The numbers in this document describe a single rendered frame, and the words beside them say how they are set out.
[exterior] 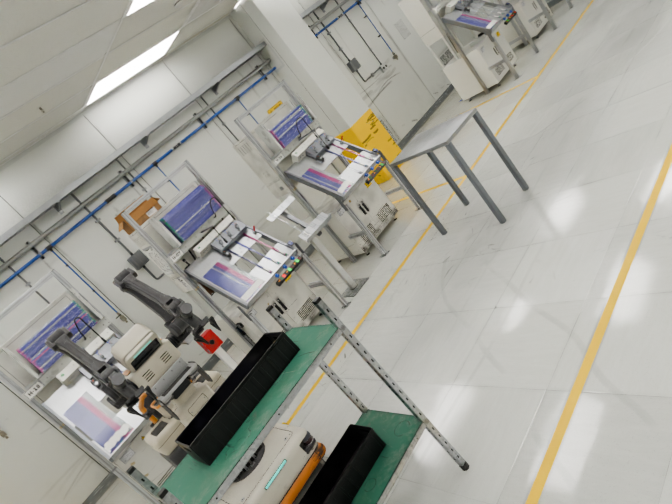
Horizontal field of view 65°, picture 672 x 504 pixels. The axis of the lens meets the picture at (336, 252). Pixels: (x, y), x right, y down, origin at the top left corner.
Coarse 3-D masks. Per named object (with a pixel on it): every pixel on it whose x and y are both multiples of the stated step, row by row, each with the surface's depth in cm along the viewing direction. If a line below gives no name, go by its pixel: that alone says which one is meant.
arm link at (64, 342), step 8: (64, 328) 256; (64, 336) 252; (48, 344) 251; (56, 344) 250; (64, 344) 249; (72, 344) 249; (72, 352) 246; (80, 352) 245; (80, 360) 244; (88, 360) 242; (96, 360) 242; (96, 368) 239; (104, 368) 241; (112, 368) 239; (104, 376) 236
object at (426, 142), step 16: (432, 128) 443; (448, 128) 409; (416, 144) 437; (432, 144) 403; (448, 144) 386; (496, 144) 412; (400, 160) 431; (432, 160) 469; (464, 160) 392; (400, 176) 445; (448, 176) 473; (416, 192) 451; (480, 192) 400; (496, 208) 404
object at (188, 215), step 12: (192, 192) 469; (204, 192) 472; (180, 204) 458; (192, 204) 464; (204, 204) 470; (216, 204) 477; (168, 216) 450; (180, 216) 456; (192, 216) 462; (204, 216) 469; (168, 228) 453; (180, 228) 455; (192, 228) 461; (180, 240) 456
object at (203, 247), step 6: (228, 216) 485; (222, 222) 480; (228, 222) 480; (216, 228) 476; (222, 228) 476; (210, 234) 472; (216, 234) 471; (204, 240) 468; (210, 240) 467; (198, 246) 463; (204, 246) 463; (210, 246) 469; (198, 252) 460; (204, 252) 464
